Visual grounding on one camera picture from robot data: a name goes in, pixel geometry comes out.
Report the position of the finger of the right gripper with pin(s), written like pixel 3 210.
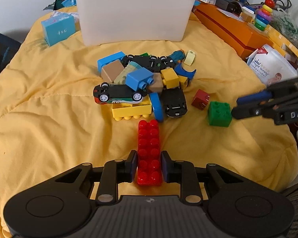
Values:
pixel 248 112
pixel 254 97

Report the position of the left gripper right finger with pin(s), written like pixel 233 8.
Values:
pixel 184 174

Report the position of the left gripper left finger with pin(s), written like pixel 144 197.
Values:
pixel 112 174

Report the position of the green duplo brick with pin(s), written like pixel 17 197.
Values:
pixel 219 114

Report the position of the long red duplo brick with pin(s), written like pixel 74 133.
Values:
pixel 149 154

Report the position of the small red cube block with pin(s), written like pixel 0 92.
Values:
pixel 201 99

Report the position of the yellow duplo brick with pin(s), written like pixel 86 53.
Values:
pixel 128 111

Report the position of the black white toy car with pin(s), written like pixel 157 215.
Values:
pixel 106 91

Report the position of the wooden cube block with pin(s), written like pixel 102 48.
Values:
pixel 110 71

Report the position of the red green white race car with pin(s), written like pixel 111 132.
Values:
pixel 117 101

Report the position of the white baby wipes pack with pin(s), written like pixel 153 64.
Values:
pixel 270 66

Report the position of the black toy sports car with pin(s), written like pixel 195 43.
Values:
pixel 174 102

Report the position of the orange cardboard box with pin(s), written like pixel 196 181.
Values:
pixel 239 35

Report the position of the pale green toy block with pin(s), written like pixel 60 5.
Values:
pixel 190 57

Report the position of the blue arch block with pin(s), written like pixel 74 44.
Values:
pixel 182 72

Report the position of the teal toy figure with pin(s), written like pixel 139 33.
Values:
pixel 178 55

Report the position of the yellow quilted cloth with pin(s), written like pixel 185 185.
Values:
pixel 49 121

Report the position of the blue duplo brick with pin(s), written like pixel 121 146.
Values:
pixel 139 79

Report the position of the light blue flat brick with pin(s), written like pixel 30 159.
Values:
pixel 108 59

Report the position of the light blue small box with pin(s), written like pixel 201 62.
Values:
pixel 58 28

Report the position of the white plastic storage bin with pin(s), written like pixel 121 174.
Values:
pixel 107 21

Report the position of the rainbow stacking ring toy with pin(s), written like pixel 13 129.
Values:
pixel 263 15

